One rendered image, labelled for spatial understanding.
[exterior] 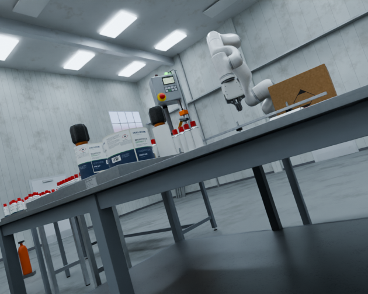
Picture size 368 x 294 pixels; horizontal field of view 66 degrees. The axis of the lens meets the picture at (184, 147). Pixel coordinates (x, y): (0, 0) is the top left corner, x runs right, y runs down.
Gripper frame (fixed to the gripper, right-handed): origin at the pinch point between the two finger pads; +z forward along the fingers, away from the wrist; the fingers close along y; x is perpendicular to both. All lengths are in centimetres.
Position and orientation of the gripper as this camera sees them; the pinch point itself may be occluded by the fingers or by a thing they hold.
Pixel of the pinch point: (239, 107)
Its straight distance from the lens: 158.9
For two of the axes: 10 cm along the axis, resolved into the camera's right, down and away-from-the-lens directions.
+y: -9.3, 3.5, -0.9
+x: 0.5, -1.2, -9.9
